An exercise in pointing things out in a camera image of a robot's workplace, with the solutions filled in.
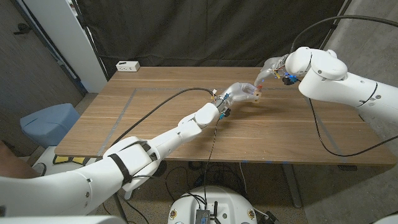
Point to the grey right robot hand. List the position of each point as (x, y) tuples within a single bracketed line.
[(273, 67)]

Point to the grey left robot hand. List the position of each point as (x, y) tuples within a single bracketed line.
[(237, 91)]

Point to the wooden block with holes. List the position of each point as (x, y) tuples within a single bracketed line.
[(258, 97)]

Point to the wooden screw with red head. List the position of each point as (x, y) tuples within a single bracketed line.
[(259, 86)]

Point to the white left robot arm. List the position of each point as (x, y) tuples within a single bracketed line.
[(93, 183)]

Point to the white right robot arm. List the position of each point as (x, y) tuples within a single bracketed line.
[(342, 84)]

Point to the black backdrop stand pole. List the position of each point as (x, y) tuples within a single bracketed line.
[(327, 39), (93, 40)]

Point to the black backdrop curtain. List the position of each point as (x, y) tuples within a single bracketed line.
[(202, 31)]

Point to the black round disc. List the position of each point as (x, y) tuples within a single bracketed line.
[(162, 169)]

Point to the grey table leg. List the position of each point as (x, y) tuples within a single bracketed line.
[(292, 186)]

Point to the white power strip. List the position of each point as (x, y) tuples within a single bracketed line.
[(127, 66)]

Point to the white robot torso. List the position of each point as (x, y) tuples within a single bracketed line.
[(230, 205)]

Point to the grey electronics box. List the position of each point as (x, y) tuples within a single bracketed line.
[(202, 217)]

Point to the white table leg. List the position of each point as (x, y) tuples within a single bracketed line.
[(128, 195)]

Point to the yellow black striped base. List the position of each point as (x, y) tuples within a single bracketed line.
[(66, 159)]

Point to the blue padded stool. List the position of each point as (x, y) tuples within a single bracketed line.
[(49, 124)]

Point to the person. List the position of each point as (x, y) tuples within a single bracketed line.
[(12, 168)]

